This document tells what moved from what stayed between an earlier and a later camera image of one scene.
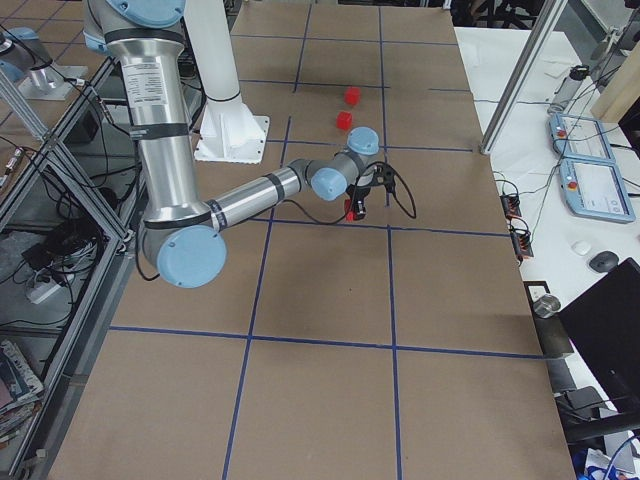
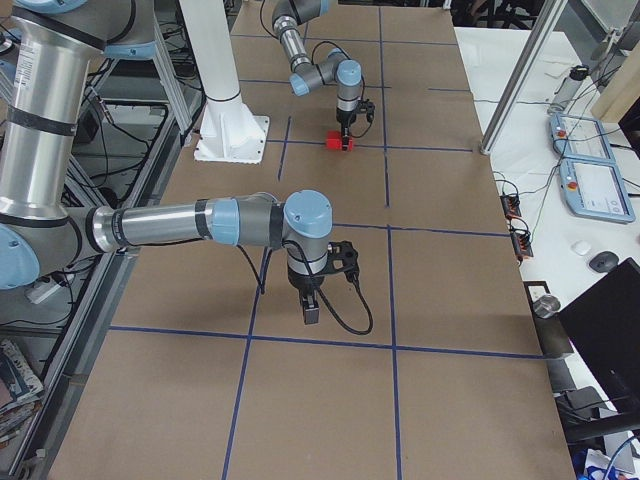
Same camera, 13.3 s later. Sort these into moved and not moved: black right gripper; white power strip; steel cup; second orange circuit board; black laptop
Moved: black right gripper
Not moved: second orange circuit board; steel cup; black laptop; white power strip
